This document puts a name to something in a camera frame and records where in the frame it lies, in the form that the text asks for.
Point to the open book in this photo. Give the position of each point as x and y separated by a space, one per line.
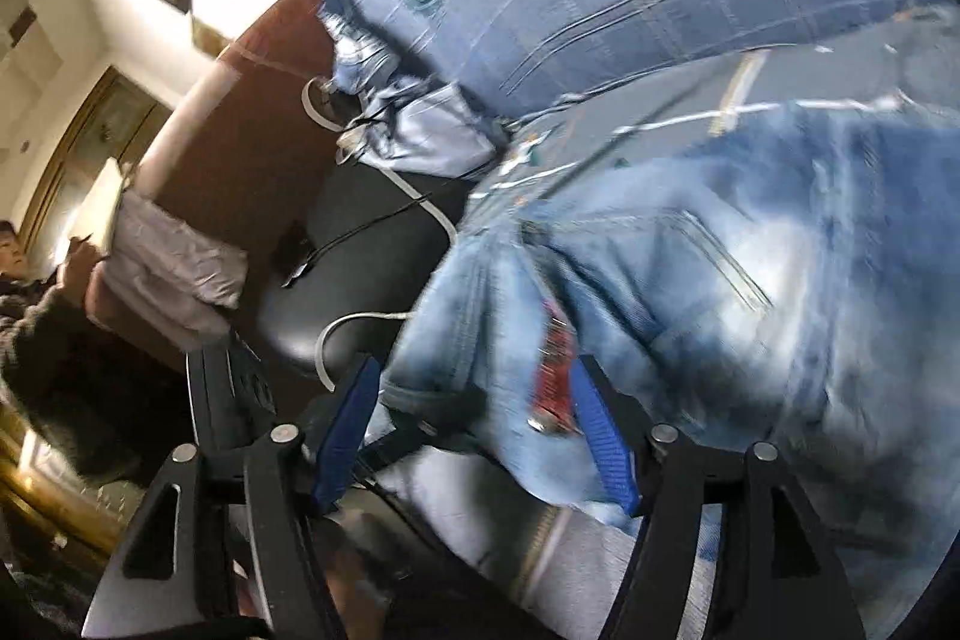
101 201

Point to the grey printed bedsheet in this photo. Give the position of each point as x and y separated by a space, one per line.
825 70

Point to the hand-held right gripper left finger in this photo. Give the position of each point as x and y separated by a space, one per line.
345 437

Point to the small framed wall picture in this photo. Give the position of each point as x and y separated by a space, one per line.
212 36

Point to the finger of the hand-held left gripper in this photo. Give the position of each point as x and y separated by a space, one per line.
435 426

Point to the light blue cloth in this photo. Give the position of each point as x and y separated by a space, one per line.
435 130

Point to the blue denim pants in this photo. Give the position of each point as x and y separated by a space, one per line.
712 310

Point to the gold framed door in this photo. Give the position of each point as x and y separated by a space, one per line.
90 123

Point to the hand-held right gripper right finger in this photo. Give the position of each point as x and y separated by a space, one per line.
607 445

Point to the brown headboard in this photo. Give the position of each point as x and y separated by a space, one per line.
247 160

